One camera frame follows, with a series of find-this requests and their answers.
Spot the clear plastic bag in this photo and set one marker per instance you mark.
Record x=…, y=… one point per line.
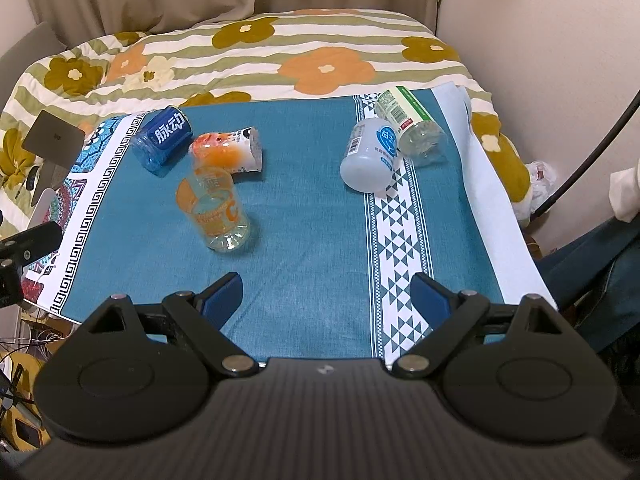
x=542, y=182

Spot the teal patterned tablecloth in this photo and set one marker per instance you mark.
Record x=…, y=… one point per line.
x=310, y=210

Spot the white plastic object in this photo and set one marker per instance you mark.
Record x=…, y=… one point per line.
x=42, y=207

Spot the yellow box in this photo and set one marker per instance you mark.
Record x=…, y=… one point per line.
x=20, y=410

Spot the grey upholstered furniture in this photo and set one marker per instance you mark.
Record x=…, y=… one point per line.
x=30, y=45

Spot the blue labelled bottle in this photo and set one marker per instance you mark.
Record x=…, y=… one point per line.
x=161, y=140

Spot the clear orange labelled bottle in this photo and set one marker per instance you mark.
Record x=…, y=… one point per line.
x=214, y=205

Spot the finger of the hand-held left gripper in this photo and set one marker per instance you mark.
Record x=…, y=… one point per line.
x=37, y=239

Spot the clear green labelled bottle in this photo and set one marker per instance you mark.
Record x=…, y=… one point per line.
x=407, y=117

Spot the white cloth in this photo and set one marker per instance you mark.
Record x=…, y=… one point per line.
x=626, y=192

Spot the grey tablet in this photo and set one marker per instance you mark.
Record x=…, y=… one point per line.
x=52, y=137

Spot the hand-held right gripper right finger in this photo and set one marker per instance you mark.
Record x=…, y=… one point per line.
x=426, y=297

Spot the white bottle blue label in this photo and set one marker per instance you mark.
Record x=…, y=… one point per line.
x=369, y=155

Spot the person's leg in jeans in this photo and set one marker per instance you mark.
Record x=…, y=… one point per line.
x=600, y=280

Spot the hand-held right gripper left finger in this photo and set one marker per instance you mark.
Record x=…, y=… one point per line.
x=226, y=296

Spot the floral striped blanket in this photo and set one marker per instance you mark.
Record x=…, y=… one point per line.
x=325, y=67

